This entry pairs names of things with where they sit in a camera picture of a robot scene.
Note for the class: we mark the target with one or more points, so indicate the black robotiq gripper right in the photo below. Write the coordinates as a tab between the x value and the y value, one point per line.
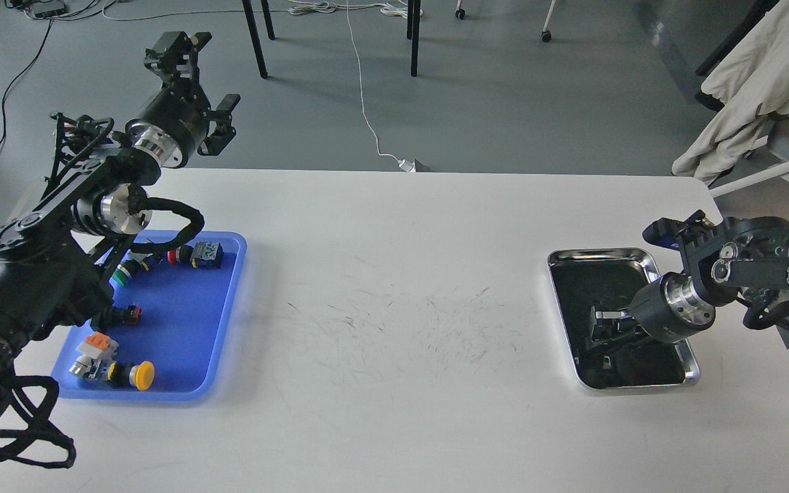
668	309

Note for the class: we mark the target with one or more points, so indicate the black power strip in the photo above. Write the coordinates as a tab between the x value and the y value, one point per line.
40	10

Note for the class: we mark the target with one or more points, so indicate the beige cloth on chair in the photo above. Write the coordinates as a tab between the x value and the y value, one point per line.
751	82

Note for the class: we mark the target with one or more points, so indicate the black table leg right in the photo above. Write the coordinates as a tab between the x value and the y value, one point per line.
413	18

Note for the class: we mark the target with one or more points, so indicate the black table leg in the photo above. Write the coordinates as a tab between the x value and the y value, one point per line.
254	33
413	18

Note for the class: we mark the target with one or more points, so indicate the green push button switch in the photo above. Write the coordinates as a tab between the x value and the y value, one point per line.
134	264

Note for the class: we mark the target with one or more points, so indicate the silver metal tray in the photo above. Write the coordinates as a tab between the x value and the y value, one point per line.
610	278

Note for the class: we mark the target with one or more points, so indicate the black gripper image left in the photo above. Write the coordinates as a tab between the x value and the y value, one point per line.
175	124

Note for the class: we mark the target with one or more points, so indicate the blue plastic tray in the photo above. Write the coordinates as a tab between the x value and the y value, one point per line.
184	320

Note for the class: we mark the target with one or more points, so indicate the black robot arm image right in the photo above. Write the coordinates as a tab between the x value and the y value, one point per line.
741	259

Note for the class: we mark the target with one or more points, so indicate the white power adapter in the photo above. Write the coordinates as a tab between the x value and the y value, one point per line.
413	166

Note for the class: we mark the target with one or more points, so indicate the orange white connector block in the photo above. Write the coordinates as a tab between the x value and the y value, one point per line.
96	354

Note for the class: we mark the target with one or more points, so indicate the black table leg left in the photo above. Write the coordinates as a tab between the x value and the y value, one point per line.
254	33

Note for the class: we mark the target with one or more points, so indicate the yellow push button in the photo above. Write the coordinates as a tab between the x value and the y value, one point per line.
138	376

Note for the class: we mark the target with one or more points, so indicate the red push button switch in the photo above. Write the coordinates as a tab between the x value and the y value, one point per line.
203	255

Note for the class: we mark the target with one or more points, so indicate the black push button switch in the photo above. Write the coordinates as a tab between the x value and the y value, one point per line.
130	315

